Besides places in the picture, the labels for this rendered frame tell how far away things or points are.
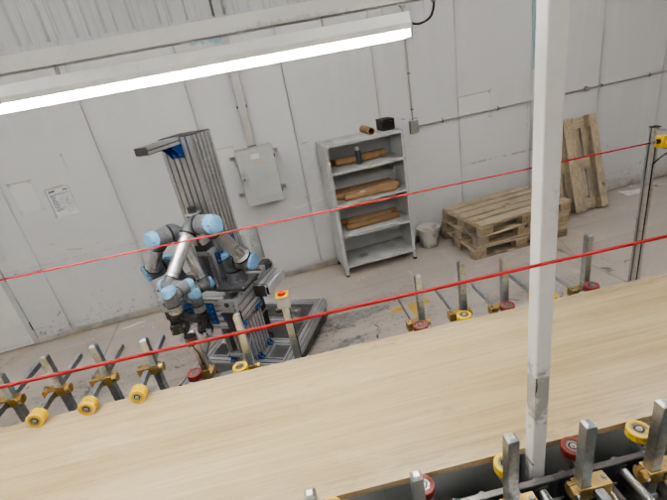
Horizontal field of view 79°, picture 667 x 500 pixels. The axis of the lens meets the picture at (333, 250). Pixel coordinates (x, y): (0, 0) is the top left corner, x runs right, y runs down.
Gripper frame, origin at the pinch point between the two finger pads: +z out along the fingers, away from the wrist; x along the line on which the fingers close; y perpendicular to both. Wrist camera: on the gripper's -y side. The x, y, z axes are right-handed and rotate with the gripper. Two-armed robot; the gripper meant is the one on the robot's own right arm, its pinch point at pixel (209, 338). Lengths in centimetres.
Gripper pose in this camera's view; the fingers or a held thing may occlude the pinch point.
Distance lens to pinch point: 277.4
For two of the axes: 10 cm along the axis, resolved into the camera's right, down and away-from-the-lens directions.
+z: 1.7, 9.0, 4.0
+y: -1.4, -3.8, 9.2
